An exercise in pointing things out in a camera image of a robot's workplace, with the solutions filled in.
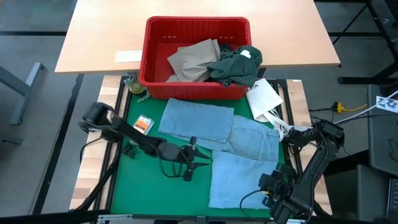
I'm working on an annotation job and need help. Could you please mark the grey cabinet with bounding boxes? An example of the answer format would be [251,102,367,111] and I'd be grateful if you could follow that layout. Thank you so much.
[368,83,398,178]

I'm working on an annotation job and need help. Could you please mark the small pineapple plant ornament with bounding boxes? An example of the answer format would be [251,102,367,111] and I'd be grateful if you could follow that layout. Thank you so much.
[123,76,152,104]

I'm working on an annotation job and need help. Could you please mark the black camera cable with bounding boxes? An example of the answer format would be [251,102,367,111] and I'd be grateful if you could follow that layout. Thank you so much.
[159,154,186,179]

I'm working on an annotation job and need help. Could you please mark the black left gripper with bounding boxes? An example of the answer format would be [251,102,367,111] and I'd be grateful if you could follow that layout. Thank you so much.
[158,136,212,171]

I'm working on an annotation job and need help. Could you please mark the orange and white box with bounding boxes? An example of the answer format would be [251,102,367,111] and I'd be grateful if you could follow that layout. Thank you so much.
[132,114,155,136]

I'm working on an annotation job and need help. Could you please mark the black desk frame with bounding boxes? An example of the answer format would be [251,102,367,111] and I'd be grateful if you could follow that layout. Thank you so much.
[315,0,398,85]

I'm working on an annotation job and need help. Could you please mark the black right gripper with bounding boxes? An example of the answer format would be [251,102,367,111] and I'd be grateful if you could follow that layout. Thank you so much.
[259,164,295,215]

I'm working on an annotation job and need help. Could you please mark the dark green sweatshirt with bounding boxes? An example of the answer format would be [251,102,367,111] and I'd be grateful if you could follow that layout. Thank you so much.
[206,45,264,88]

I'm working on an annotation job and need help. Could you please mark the light wooden table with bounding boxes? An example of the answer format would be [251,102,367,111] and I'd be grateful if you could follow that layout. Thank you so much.
[54,0,341,75]

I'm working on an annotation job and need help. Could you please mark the black cable with yellow tag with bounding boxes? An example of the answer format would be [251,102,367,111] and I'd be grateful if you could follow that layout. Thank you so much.
[239,189,271,218]

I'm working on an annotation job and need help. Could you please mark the dark grey box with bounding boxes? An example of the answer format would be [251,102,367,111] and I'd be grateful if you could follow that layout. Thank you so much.
[323,164,391,222]

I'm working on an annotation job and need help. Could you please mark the small black bracket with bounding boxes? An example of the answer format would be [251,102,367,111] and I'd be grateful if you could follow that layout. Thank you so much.
[121,142,138,159]

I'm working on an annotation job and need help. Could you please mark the green table mat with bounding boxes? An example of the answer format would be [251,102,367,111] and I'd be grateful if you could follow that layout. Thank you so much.
[110,93,295,218]

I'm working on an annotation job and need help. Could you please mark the light blue denim jeans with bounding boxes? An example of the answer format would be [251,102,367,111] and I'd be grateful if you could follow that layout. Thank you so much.
[157,98,280,210]

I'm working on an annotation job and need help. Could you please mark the black cable bundle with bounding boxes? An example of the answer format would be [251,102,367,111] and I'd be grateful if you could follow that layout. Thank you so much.
[307,107,354,161]

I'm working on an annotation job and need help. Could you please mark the black base cable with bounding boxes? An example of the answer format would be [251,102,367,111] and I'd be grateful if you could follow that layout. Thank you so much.
[79,136,106,164]

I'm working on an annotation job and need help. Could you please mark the white paper label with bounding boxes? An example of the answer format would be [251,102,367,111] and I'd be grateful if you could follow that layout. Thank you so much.
[114,50,143,63]

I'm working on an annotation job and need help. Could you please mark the grey metal table leg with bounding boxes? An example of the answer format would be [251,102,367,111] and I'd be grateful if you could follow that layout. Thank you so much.
[0,62,47,126]

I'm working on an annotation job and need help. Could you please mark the red plastic laundry bin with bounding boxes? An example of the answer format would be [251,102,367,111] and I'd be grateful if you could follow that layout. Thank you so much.
[139,16,252,100]

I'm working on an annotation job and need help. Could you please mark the light grey cable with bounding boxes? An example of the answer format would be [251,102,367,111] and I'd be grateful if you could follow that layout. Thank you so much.
[330,90,398,126]

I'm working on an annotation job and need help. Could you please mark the tan folded garment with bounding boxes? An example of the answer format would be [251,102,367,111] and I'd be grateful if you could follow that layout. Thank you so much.
[166,38,221,83]

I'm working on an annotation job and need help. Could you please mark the white logo sign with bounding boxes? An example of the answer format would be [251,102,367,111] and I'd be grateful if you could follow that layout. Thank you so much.
[375,95,398,114]

